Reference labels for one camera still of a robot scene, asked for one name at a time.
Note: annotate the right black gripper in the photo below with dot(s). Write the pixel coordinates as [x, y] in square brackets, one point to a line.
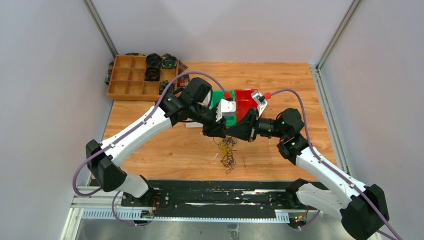
[246, 128]

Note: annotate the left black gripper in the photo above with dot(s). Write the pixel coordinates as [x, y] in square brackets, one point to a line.
[215, 129]

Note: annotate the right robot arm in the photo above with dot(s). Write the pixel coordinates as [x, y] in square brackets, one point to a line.
[361, 209]

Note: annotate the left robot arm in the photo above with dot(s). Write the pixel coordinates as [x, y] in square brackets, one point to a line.
[104, 159]

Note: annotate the green plastic bin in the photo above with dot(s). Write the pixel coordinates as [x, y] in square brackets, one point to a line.
[217, 95]

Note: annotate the white plastic bin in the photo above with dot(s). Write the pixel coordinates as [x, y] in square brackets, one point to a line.
[189, 123]

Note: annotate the red plastic bin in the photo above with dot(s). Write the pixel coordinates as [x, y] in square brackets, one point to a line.
[244, 101]

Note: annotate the plaid cloth under tray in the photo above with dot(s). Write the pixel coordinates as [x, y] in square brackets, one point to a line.
[181, 82]

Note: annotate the rolled green cloth bottom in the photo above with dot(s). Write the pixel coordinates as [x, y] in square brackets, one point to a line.
[163, 85]

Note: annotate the rolled green cloth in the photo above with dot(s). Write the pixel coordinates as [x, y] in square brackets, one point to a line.
[163, 85]
[169, 62]

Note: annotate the rolled green cloth top right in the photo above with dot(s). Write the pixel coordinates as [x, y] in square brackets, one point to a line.
[169, 62]

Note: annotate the rolled dark cloth middle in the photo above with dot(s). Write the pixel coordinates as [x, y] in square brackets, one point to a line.
[152, 74]

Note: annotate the rolled dark cloth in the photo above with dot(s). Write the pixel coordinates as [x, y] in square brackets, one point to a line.
[153, 60]
[152, 74]

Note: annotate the rolled dark cloth top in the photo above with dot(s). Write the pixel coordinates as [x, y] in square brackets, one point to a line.
[153, 60]

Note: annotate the wooden compartment tray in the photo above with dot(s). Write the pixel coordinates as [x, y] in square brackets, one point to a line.
[128, 83]

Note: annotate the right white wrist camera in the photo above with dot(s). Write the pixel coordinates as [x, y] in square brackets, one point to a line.
[260, 100]

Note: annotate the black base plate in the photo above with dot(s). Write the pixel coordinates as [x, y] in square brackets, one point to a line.
[216, 199]

